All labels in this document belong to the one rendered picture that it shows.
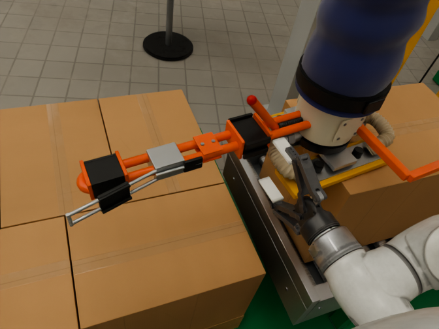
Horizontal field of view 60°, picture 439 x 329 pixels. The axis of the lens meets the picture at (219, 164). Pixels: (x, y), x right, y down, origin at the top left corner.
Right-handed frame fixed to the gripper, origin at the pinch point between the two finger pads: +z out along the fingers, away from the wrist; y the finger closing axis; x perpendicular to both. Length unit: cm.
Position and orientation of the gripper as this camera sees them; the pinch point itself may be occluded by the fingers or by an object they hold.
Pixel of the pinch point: (272, 163)
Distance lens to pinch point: 86.8
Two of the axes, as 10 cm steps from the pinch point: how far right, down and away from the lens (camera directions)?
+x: 8.9, -2.5, 3.9
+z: -4.4, -7.2, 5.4
